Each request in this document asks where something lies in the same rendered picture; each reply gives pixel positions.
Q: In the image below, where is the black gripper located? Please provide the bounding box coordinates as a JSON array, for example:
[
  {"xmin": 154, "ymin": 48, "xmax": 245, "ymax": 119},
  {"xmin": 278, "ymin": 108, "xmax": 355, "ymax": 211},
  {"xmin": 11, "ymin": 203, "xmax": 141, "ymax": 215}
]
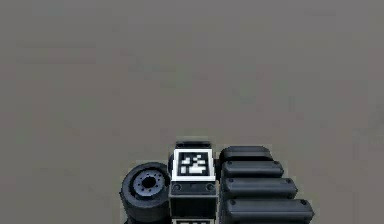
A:
[{"xmin": 119, "ymin": 161, "xmax": 172, "ymax": 224}]

